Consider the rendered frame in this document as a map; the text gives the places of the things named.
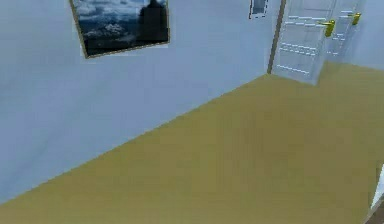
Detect white panelled room door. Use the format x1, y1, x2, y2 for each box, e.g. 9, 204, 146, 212
267, 0, 367, 86

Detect dark framed landscape picture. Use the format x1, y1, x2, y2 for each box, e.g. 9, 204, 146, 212
68, 0, 171, 60

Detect yellow door handle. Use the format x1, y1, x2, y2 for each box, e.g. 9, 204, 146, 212
316, 19, 336, 38
348, 12, 362, 27

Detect white and brown furniture edge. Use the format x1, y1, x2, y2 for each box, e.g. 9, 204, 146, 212
361, 160, 384, 224

